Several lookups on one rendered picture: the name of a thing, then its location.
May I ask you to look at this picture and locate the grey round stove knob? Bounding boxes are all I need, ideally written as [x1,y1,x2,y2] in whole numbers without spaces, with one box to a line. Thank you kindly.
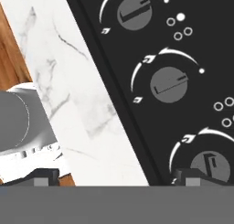
[189,150,232,184]
[116,0,154,31]
[149,66,189,104]

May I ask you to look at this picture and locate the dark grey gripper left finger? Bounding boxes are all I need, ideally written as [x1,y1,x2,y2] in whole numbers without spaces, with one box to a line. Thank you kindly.
[1,167,60,187]

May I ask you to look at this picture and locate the black stove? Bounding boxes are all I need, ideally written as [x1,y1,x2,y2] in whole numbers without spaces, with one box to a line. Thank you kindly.
[61,0,234,187]

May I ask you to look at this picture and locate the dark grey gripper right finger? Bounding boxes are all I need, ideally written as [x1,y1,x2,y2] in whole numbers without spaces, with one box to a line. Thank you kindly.
[173,167,234,187]

